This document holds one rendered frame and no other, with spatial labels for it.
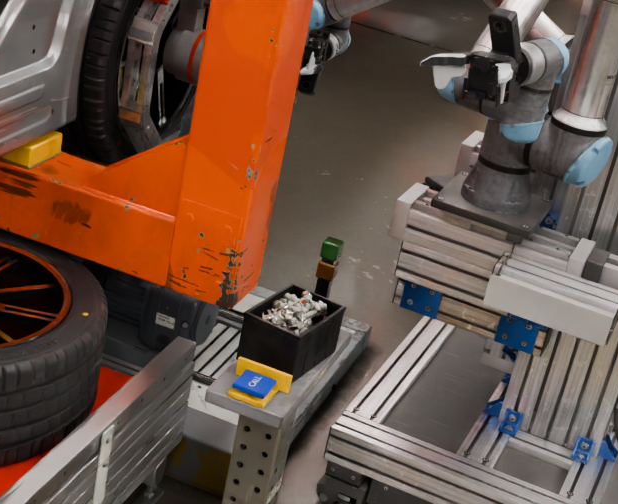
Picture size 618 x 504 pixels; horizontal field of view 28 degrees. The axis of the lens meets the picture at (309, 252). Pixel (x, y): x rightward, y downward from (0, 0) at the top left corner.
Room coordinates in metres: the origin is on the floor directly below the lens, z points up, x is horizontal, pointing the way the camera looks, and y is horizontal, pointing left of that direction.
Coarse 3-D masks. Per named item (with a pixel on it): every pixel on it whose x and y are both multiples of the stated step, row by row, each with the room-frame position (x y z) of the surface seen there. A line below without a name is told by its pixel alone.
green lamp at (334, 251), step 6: (324, 240) 2.53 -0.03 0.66; (330, 240) 2.53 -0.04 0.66; (336, 240) 2.54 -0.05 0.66; (324, 246) 2.51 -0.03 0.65; (330, 246) 2.51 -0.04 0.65; (336, 246) 2.51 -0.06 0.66; (342, 246) 2.53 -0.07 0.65; (324, 252) 2.51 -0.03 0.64; (330, 252) 2.51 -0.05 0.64; (336, 252) 2.51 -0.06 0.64; (330, 258) 2.51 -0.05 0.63; (336, 258) 2.51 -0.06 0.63
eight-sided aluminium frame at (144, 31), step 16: (144, 0) 2.86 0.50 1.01; (176, 0) 2.88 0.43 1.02; (144, 16) 2.83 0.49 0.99; (160, 16) 2.82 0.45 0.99; (144, 32) 2.79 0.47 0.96; (160, 32) 2.82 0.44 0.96; (128, 48) 2.80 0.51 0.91; (144, 48) 2.79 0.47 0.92; (128, 64) 2.80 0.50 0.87; (144, 64) 2.79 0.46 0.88; (128, 80) 2.80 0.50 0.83; (144, 80) 2.79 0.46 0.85; (128, 96) 2.80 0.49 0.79; (144, 96) 2.79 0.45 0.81; (128, 112) 2.80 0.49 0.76; (144, 112) 2.79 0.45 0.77; (192, 112) 3.19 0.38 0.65; (128, 128) 2.83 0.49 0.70; (144, 128) 2.81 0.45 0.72; (176, 128) 3.13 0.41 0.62; (144, 144) 2.92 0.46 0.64; (160, 144) 2.91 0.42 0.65
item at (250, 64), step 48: (240, 0) 2.39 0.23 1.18; (288, 0) 2.37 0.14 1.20; (240, 48) 2.39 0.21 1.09; (288, 48) 2.42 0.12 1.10; (240, 96) 2.38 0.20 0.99; (288, 96) 2.48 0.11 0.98; (192, 144) 2.41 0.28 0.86; (240, 144) 2.38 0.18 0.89; (192, 192) 2.40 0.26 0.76; (240, 192) 2.37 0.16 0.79; (192, 240) 2.39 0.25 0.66; (240, 240) 2.37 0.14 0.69; (192, 288) 2.39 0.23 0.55; (240, 288) 2.40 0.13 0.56
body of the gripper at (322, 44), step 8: (320, 32) 3.34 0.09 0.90; (328, 32) 3.34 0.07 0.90; (312, 40) 3.27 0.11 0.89; (320, 40) 3.26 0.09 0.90; (328, 40) 3.28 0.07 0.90; (304, 48) 3.25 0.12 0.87; (312, 48) 3.24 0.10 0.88; (320, 48) 3.23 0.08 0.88; (328, 48) 3.33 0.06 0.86; (304, 56) 3.25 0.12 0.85; (320, 56) 3.26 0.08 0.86; (328, 56) 3.33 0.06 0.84; (304, 64) 3.24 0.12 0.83
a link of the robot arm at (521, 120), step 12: (528, 96) 2.24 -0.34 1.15; (540, 96) 2.24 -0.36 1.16; (492, 108) 2.27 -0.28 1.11; (504, 108) 2.26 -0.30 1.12; (516, 108) 2.25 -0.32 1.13; (528, 108) 2.24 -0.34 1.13; (540, 108) 2.25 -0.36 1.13; (504, 120) 2.26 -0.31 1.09; (516, 120) 2.24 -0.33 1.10; (528, 120) 2.24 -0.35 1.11; (540, 120) 2.25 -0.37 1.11; (504, 132) 2.26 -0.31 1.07; (516, 132) 2.24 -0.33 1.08; (528, 132) 2.24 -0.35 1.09
